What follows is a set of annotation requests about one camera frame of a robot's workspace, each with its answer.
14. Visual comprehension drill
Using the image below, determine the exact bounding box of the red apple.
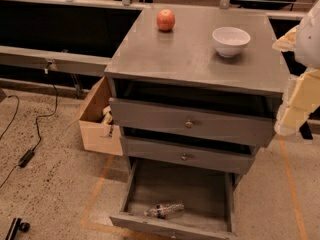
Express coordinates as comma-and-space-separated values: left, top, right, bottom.
156, 9, 175, 31

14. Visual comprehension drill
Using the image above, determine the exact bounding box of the brass drawer knob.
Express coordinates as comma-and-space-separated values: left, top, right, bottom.
185, 120, 194, 129
181, 154, 188, 161

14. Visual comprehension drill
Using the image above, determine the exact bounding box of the white ceramic bowl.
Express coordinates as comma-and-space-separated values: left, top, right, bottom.
212, 27, 251, 58

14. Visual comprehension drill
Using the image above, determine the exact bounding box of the cardboard box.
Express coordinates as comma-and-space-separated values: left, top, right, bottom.
70, 77, 123, 156

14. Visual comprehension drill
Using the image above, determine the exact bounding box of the black caster wheel base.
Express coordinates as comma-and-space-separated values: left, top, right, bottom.
5, 218, 30, 240

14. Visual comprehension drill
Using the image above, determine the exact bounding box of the grey open bottom drawer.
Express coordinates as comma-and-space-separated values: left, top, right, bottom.
110, 159, 240, 240

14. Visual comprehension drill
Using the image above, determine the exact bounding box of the grey middle drawer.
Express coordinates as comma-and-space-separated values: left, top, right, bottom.
120, 136, 254, 174

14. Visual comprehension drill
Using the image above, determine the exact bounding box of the grey top drawer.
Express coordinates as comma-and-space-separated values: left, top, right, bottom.
109, 98, 274, 147

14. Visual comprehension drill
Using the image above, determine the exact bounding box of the black power adapter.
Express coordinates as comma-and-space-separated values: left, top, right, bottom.
18, 149, 34, 168

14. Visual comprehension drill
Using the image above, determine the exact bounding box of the brass middle drawer knob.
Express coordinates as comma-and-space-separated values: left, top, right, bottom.
181, 154, 188, 161

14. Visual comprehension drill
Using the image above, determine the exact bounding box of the brass top drawer knob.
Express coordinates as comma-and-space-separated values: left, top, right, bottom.
185, 120, 194, 129

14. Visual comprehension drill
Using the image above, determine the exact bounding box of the grey metal railing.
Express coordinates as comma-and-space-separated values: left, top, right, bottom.
1, 0, 306, 81

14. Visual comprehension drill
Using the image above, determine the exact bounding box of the black power cable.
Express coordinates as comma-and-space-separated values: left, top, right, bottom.
0, 71, 59, 189

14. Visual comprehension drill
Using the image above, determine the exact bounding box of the grey drawer cabinet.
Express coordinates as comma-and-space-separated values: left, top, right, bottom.
105, 7, 289, 181

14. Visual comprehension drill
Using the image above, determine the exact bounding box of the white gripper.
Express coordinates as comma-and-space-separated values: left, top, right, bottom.
272, 0, 320, 136

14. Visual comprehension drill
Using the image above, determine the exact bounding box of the clear plastic water bottle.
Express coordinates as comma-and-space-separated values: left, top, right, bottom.
144, 201, 185, 219

